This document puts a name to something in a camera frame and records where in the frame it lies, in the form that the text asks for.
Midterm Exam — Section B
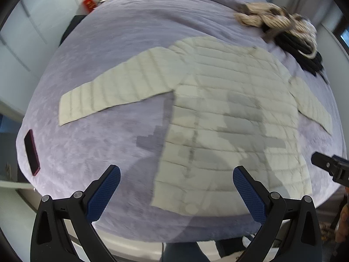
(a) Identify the cream quilted down jacket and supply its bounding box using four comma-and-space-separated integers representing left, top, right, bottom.
58, 37, 332, 216

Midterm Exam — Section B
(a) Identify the person's right hand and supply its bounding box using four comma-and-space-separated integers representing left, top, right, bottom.
335, 203, 349, 243

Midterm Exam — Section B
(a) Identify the red-edged smartphone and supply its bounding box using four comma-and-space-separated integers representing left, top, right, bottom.
24, 129, 40, 176

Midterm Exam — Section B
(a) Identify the black folded garment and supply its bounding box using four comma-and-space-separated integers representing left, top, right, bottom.
274, 32, 323, 76

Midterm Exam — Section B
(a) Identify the beige striped garment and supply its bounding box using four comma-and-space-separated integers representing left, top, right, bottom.
234, 2, 317, 59

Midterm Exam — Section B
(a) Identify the white cabinet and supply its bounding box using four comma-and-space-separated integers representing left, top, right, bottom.
1, 0, 82, 115

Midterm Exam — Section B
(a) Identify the red gift box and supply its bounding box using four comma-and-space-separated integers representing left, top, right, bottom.
82, 0, 97, 13

